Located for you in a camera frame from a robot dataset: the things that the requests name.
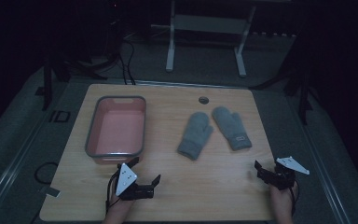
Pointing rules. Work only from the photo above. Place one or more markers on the black metal stand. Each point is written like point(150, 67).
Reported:
point(304, 99)
point(47, 88)

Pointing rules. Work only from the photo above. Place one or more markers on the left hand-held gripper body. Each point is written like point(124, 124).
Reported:
point(126, 179)

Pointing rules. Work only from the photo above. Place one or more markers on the pink basin with grey rim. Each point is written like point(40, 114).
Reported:
point(118, 130)

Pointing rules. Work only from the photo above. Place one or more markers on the white metal desk frame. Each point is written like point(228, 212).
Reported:
point(209, 24)

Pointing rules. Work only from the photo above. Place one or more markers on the person's right hand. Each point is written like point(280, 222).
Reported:
point(282, 202)

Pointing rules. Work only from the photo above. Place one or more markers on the black tape floor marking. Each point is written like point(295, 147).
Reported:
point(59, 116)

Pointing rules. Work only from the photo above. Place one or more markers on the person's left hand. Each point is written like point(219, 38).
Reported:
point(118, 208)

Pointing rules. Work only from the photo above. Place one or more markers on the grey mitten with label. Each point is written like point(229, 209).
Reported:
point(230, 127)

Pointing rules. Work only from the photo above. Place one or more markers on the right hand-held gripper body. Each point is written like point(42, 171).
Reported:
point(282, 179)

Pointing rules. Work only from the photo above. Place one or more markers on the plain grey mitten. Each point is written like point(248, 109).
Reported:
point(194, 137)

